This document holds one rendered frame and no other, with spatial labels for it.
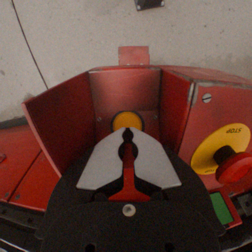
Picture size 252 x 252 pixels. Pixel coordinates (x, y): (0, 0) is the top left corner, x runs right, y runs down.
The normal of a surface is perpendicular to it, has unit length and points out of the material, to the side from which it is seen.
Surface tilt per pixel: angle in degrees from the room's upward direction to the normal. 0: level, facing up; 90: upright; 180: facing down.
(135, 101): 0
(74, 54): 0
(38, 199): 90
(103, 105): 0
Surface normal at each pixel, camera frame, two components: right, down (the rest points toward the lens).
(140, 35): 0.00, 0.53
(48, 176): -0.14, -0.84
